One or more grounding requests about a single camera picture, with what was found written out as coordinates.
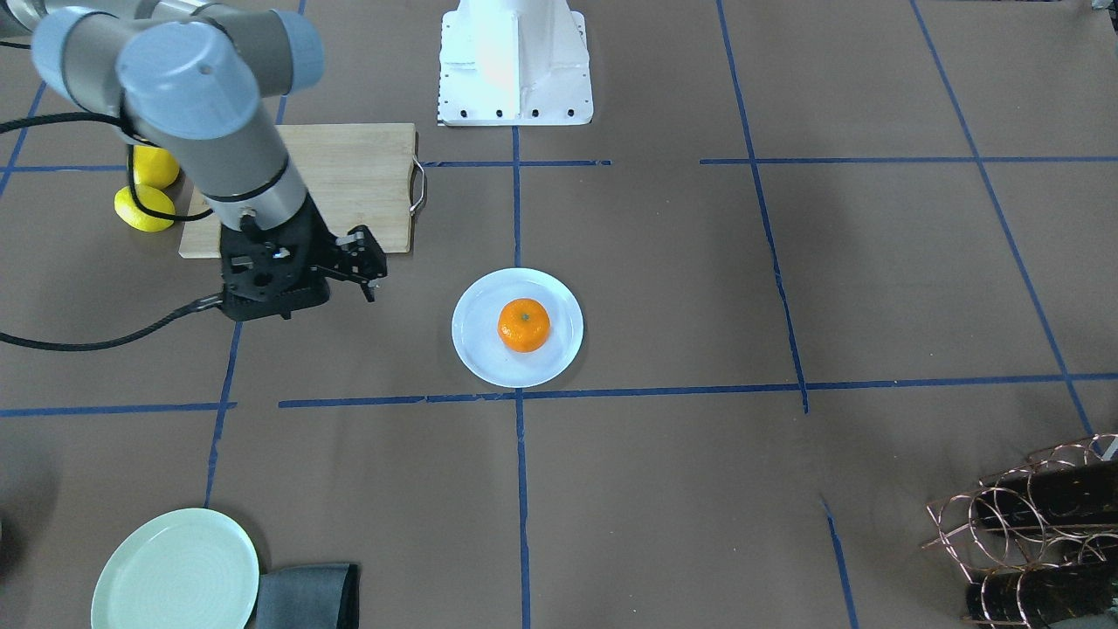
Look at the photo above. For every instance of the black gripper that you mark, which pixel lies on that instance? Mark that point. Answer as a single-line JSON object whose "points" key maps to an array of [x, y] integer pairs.
{"points": [[319, 245]]}

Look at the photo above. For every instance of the orange mandarin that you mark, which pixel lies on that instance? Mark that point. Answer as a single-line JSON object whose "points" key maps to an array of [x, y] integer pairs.
{"points": [[523, 325]]}

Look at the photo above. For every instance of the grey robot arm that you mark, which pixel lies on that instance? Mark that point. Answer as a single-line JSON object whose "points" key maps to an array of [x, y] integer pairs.
{"points": [[191, 78]]}

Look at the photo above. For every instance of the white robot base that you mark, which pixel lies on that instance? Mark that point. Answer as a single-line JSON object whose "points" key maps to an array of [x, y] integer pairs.
{"points": [[514, 63]]}

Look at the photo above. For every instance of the white plate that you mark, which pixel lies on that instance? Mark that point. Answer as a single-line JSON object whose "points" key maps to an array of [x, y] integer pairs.
{"points": [[474, 328]]}

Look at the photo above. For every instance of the light green plate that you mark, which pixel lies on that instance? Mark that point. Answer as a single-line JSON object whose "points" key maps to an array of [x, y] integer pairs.
{"points": [[189, 568]]}

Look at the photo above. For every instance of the wooden cutting board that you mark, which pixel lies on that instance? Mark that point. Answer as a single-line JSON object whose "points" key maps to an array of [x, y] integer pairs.
{"points": [[356, 174]]}

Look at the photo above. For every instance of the dark grey cloth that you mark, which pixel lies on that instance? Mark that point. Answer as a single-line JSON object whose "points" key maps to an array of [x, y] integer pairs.
{"points": [[324, 595]]}

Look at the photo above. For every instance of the black bottle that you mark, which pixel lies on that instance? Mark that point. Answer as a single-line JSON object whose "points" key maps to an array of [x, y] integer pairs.
{"points": [[1063, 497], [1071, 596]]}

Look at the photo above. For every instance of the copper wire rack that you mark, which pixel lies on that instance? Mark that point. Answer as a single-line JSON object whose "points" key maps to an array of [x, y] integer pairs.
{"points": [[1036, 543]]}

